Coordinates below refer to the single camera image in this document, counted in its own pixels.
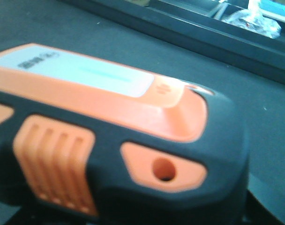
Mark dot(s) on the orange black barcode scanner gun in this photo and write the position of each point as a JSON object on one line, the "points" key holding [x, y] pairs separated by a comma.
{"points": [[116, 145]]}

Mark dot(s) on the clear plastic bag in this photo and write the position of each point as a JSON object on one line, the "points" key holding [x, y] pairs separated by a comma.
{"points": [[252, 19]]}

